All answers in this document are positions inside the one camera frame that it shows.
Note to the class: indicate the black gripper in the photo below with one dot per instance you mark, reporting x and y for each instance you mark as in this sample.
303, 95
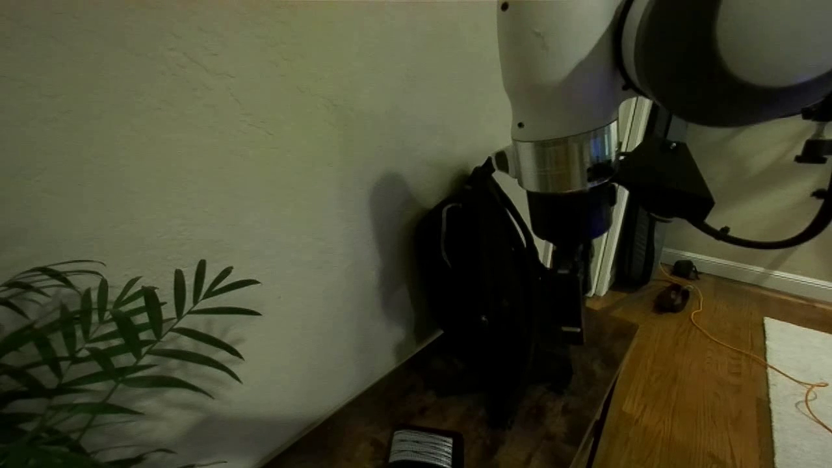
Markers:
573, 221

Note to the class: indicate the small black keypad device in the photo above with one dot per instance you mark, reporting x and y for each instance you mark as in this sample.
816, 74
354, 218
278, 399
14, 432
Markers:
424, 448

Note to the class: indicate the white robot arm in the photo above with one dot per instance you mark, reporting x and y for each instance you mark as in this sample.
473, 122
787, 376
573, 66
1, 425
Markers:
569, 62

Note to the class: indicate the dark object on floor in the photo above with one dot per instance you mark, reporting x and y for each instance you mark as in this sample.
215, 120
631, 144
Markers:
672, 300

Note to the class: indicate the black backpack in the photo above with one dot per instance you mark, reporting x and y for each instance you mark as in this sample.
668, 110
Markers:
490, 294

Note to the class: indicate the white floor rug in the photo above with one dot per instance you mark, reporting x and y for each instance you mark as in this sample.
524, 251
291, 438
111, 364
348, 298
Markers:
798, 393

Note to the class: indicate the green potted palm plant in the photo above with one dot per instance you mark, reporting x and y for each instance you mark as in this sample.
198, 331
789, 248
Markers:
79, 347

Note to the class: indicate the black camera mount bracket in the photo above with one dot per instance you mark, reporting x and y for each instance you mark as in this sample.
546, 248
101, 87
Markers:
662, 172

